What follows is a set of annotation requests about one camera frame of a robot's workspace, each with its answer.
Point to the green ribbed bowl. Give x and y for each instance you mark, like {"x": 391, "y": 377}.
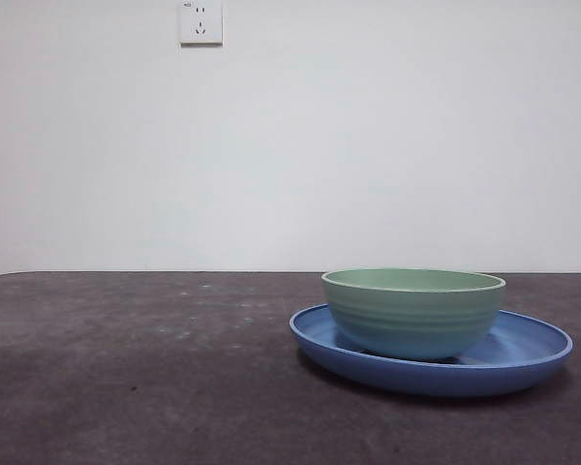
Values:
{"x": 411, "y": 319}

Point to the blue plate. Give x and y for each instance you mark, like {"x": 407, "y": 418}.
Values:
{"x": 416, "y": 380}

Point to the white wall socket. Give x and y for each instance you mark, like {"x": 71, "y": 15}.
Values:
{"x": 201, "y": 29}

